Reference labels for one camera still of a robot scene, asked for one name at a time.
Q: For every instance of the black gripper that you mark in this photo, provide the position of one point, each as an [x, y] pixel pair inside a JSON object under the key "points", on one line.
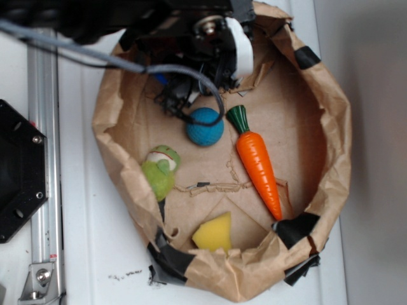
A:
{"points": [[202, 46]]}

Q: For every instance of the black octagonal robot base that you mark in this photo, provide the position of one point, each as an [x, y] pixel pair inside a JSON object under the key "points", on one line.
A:
{"points": [[23, 171]]}

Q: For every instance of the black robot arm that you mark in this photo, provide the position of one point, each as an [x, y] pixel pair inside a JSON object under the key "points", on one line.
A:
{"points": [[85, 22]]}

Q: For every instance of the blue dimpled ball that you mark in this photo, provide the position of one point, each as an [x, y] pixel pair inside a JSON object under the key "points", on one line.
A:
{"points": [[205, 135]]}

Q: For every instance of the orange toy carrot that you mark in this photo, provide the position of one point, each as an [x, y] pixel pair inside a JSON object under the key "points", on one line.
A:
{"points": [[254, 156]]}

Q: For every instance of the green plush frog toy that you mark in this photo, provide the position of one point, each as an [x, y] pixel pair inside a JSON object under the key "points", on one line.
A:
{"points": [[159, 168]]}

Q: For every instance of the brown paper bag container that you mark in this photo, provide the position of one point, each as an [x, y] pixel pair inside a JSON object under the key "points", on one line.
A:
{"points": [[299, 109]]}

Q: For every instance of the yellow sponge piece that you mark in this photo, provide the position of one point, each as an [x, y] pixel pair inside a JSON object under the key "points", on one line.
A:
{"points": [[214, 234]]}

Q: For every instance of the aluminium extrusion rail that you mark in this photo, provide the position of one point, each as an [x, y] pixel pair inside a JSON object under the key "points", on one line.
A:
{"points": [[46, 224]]}

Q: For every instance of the metal corner bracket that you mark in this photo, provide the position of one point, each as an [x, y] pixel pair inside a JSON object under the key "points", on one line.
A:
{"points": [[41, 285]]}

